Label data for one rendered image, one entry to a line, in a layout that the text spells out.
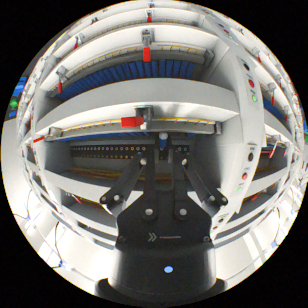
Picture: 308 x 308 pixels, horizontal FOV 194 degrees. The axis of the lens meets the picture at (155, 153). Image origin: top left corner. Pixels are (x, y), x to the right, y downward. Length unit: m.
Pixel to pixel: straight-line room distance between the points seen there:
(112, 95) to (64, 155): 0.45
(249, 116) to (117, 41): 0.32
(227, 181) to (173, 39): 0.33
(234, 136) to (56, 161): 0.62
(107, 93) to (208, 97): 0.15
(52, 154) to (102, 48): 0.44
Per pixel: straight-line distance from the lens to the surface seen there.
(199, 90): 0.15
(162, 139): 0.17
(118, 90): 0.15
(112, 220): 0.45
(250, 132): 0.21
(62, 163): 0.54
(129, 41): 0.28
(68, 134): 0.30
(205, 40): 0.28
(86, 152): 0.44
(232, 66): 0.23
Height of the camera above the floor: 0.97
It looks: 17 degrees up
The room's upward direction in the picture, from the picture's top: 180 degrees clockwise
